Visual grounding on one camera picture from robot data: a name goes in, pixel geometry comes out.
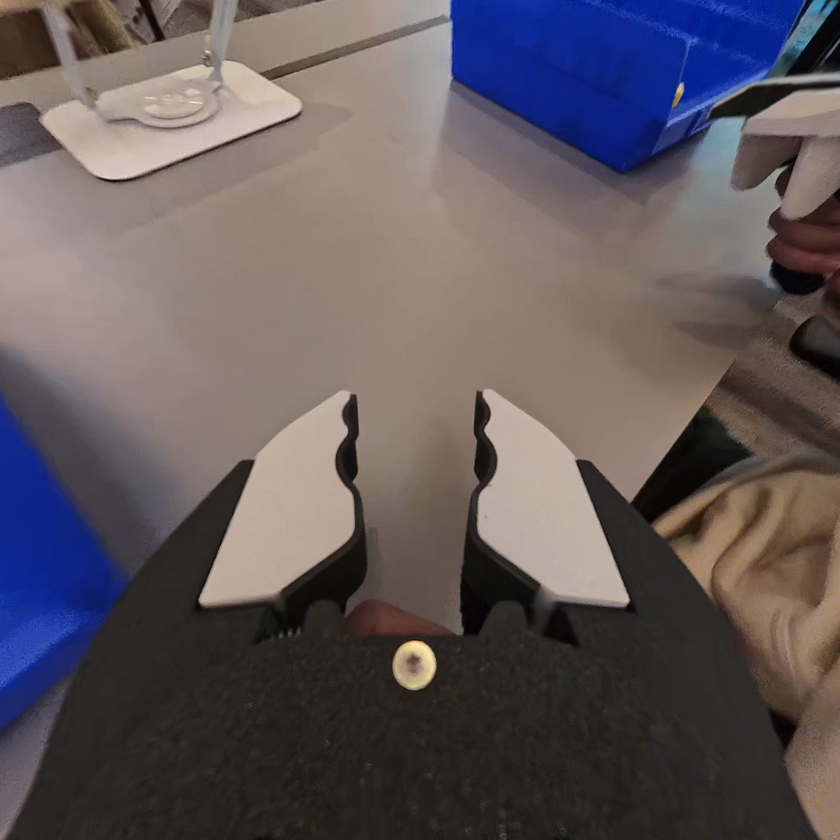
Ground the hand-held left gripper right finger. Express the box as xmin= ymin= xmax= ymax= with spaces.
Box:
xmin=460 ymin=388 xmax=632 ymax=635

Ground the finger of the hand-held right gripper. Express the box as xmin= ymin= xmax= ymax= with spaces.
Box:
xmin=740 ymin=91 xmax=840 ymax=140
xmin=707 ymin=71 xmax=840 ymax=121

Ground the person's dark trouser leg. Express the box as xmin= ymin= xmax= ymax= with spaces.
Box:
xmin=629 ymin=406 xmax=754 ymax=524

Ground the blue plastic bin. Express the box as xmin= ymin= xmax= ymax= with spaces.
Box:
xmin=0 ymin=392 xmax=127 ymax=732
xmin=451 ymin=0 xmax=809 ymax=174

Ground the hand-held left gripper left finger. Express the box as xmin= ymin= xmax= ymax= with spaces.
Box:
xmin=197 ymin=390 xmax=368 ymax=631

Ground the white metal stand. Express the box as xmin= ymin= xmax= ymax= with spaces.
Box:
xmin=39 ymin=0 xmax=304 ymax=182

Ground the person's cream sweatshirt torso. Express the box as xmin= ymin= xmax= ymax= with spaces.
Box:
xmin=653 ymin=451 xmax=840 ymax=840

